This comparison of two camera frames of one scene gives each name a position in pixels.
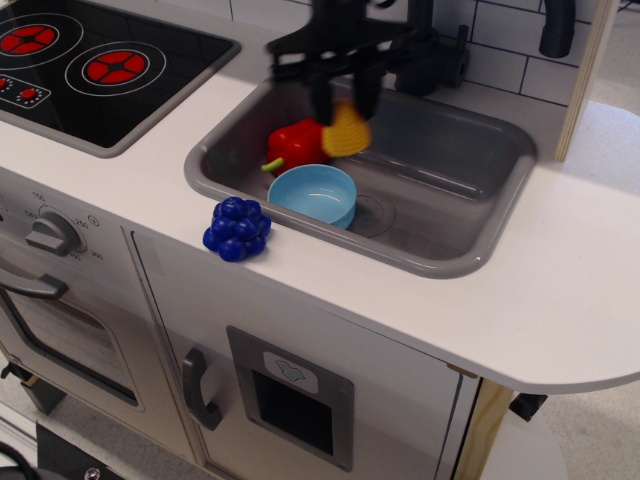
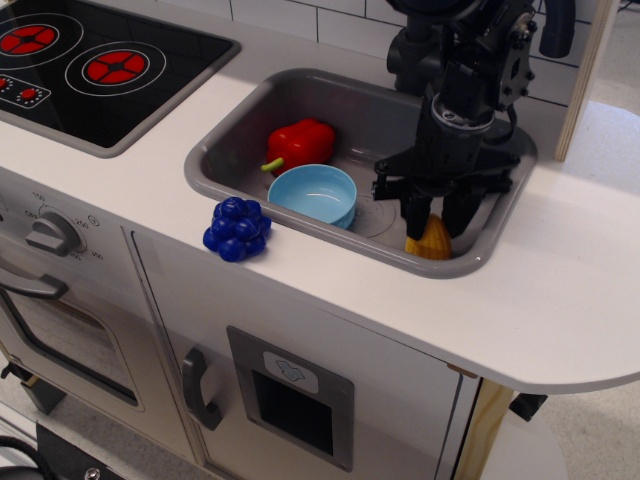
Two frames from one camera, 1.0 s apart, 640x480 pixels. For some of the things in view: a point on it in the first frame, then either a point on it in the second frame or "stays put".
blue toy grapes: [237, 230] stays put
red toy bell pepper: [296, 144] stays put
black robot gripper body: [342, 41] -> [449, 159]
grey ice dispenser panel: [308, 406] stays put
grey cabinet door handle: [194, 367] stays put
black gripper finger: [367, 88] -> [459, 208]
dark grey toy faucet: [430, 62] stays put
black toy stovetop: [100, 76] stays put
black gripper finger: [321, 92] -> [415, 210]
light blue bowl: [317, 191] stays put
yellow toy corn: [348, 133] -> [435, 242]
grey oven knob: [54, 233] stays put
